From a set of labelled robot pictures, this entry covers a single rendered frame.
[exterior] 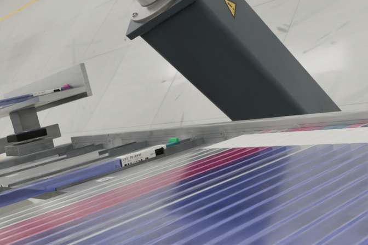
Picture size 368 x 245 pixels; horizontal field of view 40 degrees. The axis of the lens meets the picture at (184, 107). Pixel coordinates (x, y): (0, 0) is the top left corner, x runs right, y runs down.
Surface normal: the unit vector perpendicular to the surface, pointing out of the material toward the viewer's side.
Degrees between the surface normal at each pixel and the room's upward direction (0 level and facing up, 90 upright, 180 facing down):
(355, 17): 0
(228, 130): 45
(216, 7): 90
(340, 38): 0
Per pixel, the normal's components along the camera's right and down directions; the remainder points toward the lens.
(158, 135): -0.73, 0.18
